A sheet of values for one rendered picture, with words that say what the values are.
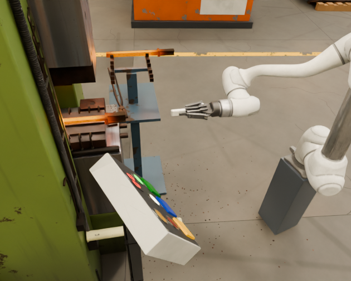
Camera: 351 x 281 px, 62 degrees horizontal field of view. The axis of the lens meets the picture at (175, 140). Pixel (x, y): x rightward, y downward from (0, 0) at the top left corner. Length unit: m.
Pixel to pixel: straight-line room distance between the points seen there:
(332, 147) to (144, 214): 0.99
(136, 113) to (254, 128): 1.51
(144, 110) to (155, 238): 1.16
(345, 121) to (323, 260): 1.16
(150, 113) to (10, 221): 0.97
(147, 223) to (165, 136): 2.01
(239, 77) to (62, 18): 0.89
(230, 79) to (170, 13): 3.40
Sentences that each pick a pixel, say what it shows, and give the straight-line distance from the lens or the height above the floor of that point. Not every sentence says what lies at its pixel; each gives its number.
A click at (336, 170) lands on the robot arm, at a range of 1.58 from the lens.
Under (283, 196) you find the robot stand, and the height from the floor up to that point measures 0.37.
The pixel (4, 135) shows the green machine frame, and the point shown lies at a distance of 0.92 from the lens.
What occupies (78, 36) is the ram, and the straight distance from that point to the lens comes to 1.02.
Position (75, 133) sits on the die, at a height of 0.99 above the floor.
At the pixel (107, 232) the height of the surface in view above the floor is 0.64.
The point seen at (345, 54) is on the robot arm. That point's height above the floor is 1.34.
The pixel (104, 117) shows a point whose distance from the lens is 1.40.
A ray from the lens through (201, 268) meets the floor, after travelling 2.06.
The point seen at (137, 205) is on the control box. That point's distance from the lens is 0.83.
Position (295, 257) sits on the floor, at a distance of 2.25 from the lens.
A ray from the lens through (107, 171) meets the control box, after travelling 0.93.
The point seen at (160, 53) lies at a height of 1.02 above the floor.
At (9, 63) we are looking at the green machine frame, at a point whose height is 1.53.
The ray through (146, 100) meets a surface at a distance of 1.91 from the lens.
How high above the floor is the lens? 1.88
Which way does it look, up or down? 43 degrees down
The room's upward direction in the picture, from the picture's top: 3 degrees clockwise
